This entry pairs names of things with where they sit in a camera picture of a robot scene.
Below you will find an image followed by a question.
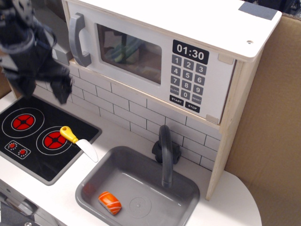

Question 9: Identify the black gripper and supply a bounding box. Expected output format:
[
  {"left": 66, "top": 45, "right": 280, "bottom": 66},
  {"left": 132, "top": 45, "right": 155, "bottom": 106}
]
[{"left": 0, "top": 30, "right": 72, "bottom": 104}]

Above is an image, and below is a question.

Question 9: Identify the white toy microwave door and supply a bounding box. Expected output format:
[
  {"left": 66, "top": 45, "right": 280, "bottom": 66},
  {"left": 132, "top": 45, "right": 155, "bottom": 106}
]
[{"left": 67, "top": 0, "right": 236, "bottom": 124}]

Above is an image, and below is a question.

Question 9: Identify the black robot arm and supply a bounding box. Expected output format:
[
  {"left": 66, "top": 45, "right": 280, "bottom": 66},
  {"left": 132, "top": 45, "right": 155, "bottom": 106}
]
[{"left": 0, "top": 0, "right": 72, "bottom": 104}]

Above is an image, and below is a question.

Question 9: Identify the wooden microwave cabinet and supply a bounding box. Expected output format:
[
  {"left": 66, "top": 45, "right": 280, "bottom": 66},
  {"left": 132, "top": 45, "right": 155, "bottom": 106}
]
[{"left": 74, "top": 0, "right": 281, "bottom": 200}]

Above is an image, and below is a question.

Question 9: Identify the grey range hood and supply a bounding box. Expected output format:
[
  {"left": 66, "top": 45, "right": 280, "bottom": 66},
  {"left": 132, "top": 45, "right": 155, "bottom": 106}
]
[{"left": 32, "top": 0, "right": 73, "bottom": 65}]

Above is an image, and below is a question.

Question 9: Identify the black toy stove top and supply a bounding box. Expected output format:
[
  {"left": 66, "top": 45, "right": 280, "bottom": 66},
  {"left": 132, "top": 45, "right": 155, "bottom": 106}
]
[{"left": 0, "top": 97, "right": 102, "bottom": 186}]

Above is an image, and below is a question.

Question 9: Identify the green toy vegetable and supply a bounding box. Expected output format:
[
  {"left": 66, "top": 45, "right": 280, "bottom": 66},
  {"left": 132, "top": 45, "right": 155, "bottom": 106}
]
[{"left": 105, "top": 36, "right": 144, "bottom": 63}]

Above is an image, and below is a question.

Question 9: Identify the grey toy sink basin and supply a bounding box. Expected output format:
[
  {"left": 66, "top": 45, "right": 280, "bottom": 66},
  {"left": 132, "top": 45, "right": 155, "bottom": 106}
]
[{"left": 75, "top": 146, "right": 200, "bottom": 226}]

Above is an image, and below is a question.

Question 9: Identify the grey oven front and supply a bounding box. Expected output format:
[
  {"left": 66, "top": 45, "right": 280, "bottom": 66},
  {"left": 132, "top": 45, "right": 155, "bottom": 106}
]
[{"left": 0, "top": 180, "right": 65, "bottom": 226}]

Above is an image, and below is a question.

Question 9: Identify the orange salmon sushi toy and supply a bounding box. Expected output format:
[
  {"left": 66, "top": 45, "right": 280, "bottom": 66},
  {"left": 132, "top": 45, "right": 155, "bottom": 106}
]
[{"left": 98, "top": 191, "right": 122, "bottom": 215}]

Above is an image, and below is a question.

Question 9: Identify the dark grey toy faucet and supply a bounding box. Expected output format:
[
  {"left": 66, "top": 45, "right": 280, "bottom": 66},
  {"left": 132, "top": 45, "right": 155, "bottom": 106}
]
[{"left": 152, "top": 125, "right": 182, "bottom": 188}]

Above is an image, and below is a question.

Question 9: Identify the grey tape patch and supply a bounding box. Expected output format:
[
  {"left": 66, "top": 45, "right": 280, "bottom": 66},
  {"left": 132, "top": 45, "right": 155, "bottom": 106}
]
[{"left": 239, "top": 2, "right": 277, "bottom": 20}]

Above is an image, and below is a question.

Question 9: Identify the brown cardboard panel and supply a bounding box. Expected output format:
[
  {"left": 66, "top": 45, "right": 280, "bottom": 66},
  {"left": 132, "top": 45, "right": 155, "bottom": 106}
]
[{"left": 226, "top": 15, "right": 301, "bottom": 226}]

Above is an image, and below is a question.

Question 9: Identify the yellow handled toy knife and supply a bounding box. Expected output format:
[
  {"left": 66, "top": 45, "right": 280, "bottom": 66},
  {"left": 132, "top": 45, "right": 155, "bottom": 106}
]
[{"left": 60, "top": 126, "right": 98, "bottom": 162}]

